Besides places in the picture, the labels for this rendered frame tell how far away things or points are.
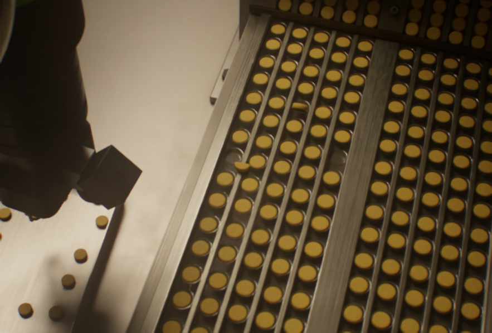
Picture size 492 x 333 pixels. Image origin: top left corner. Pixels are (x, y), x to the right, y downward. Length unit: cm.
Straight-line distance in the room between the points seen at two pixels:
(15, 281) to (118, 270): 8
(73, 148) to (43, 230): 15
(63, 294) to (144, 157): 15
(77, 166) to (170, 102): 24
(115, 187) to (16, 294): 16
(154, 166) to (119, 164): 18
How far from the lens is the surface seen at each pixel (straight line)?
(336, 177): 55
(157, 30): 87
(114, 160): 57
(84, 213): 72
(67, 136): 54
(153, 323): 49
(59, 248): 71
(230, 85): 60
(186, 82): 81
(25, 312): 68
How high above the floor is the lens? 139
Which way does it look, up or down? 51 degrees down
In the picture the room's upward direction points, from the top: 2 degrees clockwise
